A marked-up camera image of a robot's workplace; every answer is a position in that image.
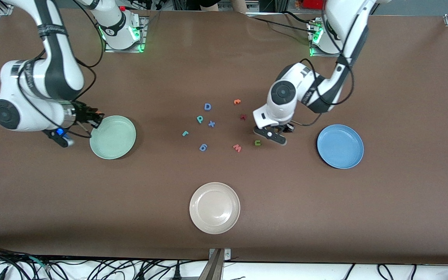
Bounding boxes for teal cable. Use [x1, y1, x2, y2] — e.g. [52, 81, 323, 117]
[28, 255, 51, 271]

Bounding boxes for pale green plate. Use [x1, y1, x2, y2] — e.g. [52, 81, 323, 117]
[89, 115, 137, 160]

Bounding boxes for blue plate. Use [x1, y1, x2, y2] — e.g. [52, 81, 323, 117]
[317, 124, 364, 170]

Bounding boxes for black looped cable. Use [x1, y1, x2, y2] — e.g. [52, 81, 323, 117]
[377, 264, 394, 280]
[84, 261, 143, 280]

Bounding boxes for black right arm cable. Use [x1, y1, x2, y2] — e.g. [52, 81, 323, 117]
[16, 0, 106, 138]

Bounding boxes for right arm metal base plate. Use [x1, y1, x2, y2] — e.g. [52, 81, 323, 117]
[104, 16, 149, 53]

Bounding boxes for beige plate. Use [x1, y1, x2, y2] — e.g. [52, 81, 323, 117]
[189, 182, 241, 235]

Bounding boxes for background metal rack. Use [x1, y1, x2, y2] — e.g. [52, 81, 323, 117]
[170, 0, 302, 12]

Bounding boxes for brown table cover sheet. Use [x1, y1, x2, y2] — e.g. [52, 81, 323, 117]
[0, 7, 448, 266]

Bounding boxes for aluminium camera post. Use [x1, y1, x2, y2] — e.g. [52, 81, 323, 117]
[198, 248, 232, 280]

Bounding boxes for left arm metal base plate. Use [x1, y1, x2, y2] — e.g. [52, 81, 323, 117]
[309, 19, 351, 58]

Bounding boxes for red box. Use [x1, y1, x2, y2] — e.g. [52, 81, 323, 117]
[303, 0, 326, 11]

